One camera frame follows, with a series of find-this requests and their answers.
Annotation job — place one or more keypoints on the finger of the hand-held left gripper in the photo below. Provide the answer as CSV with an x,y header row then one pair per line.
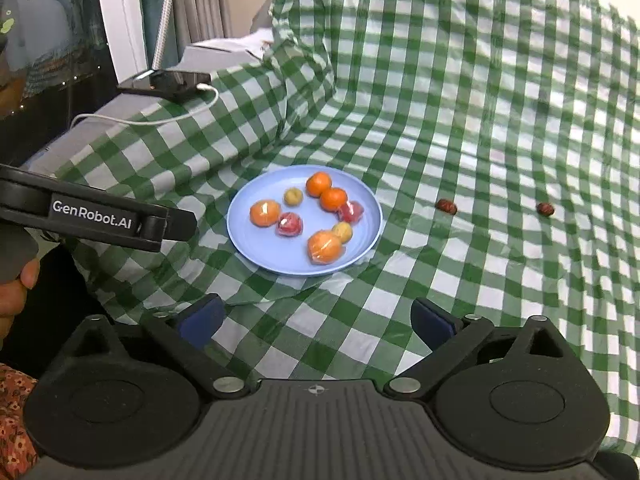
x,y
172,225

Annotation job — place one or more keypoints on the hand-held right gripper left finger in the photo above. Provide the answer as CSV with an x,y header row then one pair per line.
x,y
201,321

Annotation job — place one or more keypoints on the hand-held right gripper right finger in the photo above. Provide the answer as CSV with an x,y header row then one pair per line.
x,y
431,322

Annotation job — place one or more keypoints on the light blue plate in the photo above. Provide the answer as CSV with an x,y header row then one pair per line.
x,y
260,252

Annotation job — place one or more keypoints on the plastic-wrapped red fruit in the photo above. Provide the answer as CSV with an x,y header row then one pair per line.
x,y
289,224
351,211

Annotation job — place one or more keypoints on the small yellow-green fruit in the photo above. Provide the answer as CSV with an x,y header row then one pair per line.
x,y
293,196
342,232

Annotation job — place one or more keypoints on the plastic-wrapped orange tangerine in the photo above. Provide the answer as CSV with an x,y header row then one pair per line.
x,y
325,246

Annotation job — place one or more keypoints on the person's left hand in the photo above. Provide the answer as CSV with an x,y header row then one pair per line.
x,y
12,300

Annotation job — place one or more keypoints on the dark red date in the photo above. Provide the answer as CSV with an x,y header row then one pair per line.
x,y
446,205
545,208

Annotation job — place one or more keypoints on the black smartphone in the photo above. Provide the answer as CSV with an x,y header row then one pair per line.
x,y
167,84

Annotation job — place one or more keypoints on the dark glass cabinet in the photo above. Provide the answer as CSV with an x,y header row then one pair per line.
x,y
50,60

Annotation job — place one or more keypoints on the white paper sheet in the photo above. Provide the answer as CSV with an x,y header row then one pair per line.
x,y
240,43

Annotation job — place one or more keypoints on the silver gooseneck phone holder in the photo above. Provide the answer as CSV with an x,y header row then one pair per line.
x,y
164,25

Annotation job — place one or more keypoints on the person's floral clothing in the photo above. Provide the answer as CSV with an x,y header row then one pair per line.
x,y
12,420

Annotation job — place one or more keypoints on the green checked tablecloth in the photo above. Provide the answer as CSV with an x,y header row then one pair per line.
x,y
450,110

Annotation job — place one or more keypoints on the grey curtain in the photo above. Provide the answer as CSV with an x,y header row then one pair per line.
x,y
205,0

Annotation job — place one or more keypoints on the white door frame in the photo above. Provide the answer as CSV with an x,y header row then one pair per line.
x,y
125,20

